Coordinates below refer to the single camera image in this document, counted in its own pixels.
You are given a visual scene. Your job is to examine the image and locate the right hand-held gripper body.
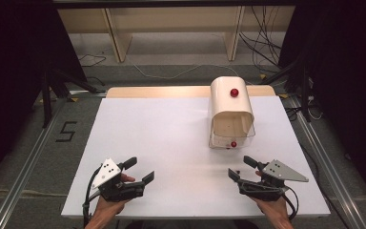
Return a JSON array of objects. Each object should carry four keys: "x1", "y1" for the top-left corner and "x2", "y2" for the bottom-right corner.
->
[{"x1": 237, "y1": 159, "x2": 310, "y2": 202}]

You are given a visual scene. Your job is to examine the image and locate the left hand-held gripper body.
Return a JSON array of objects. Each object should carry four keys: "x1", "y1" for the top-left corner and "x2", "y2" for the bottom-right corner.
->
[{"x1": 91, "y1": 157, "x2": 146, "y2": 202}]

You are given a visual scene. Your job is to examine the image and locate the cream bread box red knobs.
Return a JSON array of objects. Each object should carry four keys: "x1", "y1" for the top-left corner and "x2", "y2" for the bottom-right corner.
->
[{"x1": 207, "y1": 75, "x2": 256, "y2": 151}]

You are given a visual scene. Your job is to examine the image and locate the person's left hand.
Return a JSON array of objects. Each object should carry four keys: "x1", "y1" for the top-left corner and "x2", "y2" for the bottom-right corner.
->
[{"x1": 92, "y1": 173, "x2": 136, "y2": 219}]

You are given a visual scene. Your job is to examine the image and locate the person's right hand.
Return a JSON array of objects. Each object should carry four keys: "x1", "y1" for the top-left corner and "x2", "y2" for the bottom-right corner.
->
[{"x1": 251, "y1": 170, "x2": 291, "y2": 221}]

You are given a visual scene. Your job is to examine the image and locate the black tripod stand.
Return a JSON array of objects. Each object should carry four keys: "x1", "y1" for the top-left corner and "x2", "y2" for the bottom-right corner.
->
[
  {"x1": 263, "y1": 52, "x2": 313, "y2": 123},
  {"x1": 40, "y1": 65, "x2": 100, "y2": 129}
]

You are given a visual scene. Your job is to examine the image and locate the dark curtain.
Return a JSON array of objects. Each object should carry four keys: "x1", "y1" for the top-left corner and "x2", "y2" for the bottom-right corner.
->
[
  {"x1": 0, "y1": 0, "x2": 89, "y2": 194},
  {"x1": 278, "y1": 0, "x2": 366, "y2": 201}
]

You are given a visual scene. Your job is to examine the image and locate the beige wooden shelf unit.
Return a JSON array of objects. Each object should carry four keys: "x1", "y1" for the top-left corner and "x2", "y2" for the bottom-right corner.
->
[{"x1": 56, "y1": 5, "x2": 296, "y2": 63}]

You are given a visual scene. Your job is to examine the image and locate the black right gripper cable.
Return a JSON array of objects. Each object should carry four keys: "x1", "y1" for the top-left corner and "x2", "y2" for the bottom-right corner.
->
[{"x1": 280, "y1": 185, "x2": 300, "y2": 222}]

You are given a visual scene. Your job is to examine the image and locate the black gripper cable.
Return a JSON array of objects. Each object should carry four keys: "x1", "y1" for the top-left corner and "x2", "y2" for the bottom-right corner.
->
[
  {"x1": 82, "y1": 166, "x2": 102, "y2": 229},
  {"x1": 280, "y1": 185, "x2": 300, "y2": 222}
]

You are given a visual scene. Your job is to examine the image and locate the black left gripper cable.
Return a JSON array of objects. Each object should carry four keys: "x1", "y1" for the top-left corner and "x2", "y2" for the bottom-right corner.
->
[{"x1": 82, "y1": 166, "x2": 102, "y2": 229}]

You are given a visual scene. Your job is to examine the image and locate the aluminium floor rail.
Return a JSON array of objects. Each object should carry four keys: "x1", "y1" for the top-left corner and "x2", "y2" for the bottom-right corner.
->
[
  {"x1": 0, "y1": 97, "x2": 65, "y2": 229},
  {"x1": 285, "y1": 94, "x2": 366, "y2": 229}
]

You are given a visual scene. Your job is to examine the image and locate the white floor cable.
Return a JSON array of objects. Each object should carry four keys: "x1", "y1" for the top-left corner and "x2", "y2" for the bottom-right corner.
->
[{"x1": 132, "y1": 63, "x2": 240, "y2": 80}]

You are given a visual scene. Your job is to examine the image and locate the thin black floor cable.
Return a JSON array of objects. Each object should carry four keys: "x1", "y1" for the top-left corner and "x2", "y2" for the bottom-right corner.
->
[{"x1": 77, "y1": 52, "x2": 108, "y2": 69}]

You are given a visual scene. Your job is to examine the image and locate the bundle of black cables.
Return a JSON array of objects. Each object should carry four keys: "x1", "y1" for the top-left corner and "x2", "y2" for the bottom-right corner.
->
[{"x1": 238, "y1": 6, "x2": 283, "y2": 69}]

